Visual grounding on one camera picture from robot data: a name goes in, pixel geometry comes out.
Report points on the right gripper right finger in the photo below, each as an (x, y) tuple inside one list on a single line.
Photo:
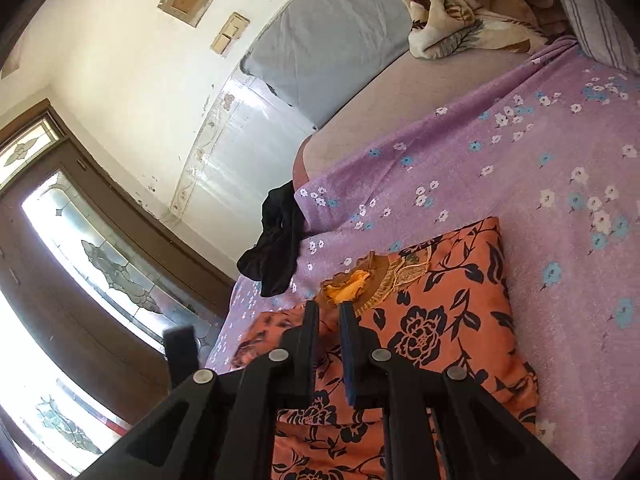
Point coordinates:
[(437, 425)]

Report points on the striped pillow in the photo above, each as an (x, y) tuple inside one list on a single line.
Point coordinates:
[(601, 34)]

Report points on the pink quilted mattress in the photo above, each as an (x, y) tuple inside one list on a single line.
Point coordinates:
[(406, 91)]

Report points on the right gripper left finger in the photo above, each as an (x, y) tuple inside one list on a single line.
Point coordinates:
[(220, 426)]

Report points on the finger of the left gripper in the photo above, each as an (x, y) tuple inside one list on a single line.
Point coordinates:
[(181, 353)]

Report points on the black crumpled garment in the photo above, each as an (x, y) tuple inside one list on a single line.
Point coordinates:
[(272, 261)]

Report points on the grey pillow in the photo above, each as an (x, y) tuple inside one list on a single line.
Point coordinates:
[(316, 55)]

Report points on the beige brown floral blanket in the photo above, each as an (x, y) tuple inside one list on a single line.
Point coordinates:
[(440, 28)]

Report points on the purple floral bed sheet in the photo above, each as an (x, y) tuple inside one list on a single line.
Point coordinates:
[(551, 150)]

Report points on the brown door with stained glass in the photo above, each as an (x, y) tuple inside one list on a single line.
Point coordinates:
[(90, 284)]

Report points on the orange black floral garment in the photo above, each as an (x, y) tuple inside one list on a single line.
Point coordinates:
[(442, 303)]

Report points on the beige wall switch plate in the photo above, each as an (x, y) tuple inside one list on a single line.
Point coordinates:
[(231, 31)]

